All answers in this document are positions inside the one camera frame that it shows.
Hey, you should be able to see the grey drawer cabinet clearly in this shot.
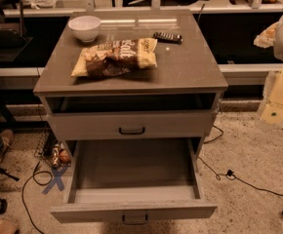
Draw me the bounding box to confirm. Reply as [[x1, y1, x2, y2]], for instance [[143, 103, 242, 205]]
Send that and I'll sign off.
[[32, 11, 229, 226]]

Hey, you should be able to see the black bag on chair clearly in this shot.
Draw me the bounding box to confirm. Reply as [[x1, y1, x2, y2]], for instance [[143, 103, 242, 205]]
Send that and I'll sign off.
[[0, 0, 28, 51]]

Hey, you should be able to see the black cable on floor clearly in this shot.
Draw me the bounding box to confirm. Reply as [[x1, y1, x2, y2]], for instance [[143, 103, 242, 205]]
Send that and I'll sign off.
[[197, 124, 283, 199], [20, 160, 54, 234]]

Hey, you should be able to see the open lower grey drawer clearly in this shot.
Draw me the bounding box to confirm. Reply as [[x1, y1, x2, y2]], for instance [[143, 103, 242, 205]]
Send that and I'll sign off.
[[51, 138, 217, 225]]

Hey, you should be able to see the brown chip bag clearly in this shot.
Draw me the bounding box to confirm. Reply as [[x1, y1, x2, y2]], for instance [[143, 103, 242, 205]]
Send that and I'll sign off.
[[71, 38, 157, 79]]

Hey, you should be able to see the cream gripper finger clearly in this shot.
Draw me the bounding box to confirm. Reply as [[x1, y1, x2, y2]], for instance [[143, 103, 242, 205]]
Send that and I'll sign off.
[[254, 22, 278, 48], [258, 68, 283, 125]]

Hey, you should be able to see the wire basket with items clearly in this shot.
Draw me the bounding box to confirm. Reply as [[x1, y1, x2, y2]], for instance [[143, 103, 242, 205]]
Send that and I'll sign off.
[[34, 128, 71, 169]]

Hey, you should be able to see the black cable on floor right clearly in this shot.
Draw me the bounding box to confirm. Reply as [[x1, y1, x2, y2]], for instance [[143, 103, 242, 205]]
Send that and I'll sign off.
[[197, 124, 283, 199]]

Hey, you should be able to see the blue tape cross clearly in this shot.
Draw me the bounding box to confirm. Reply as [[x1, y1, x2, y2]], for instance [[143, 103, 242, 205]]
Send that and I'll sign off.
[[42, 167, 67, 194]]

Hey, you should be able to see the white ceramic bowl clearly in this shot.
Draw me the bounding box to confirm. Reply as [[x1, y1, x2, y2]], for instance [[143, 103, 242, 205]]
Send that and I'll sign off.
[[68, 16, 101, 42]]

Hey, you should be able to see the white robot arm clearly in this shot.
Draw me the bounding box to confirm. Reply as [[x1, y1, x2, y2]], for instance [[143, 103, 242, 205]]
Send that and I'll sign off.
[[254, 16, 283, 125]]

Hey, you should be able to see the black cable on floor left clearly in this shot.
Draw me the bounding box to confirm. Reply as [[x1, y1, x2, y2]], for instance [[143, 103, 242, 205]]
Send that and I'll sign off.
[[20, 160, 54, 234]]

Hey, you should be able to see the black remote control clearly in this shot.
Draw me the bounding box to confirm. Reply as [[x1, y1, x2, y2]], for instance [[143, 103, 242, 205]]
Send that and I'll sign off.
[[152, 32, 182, 45]]

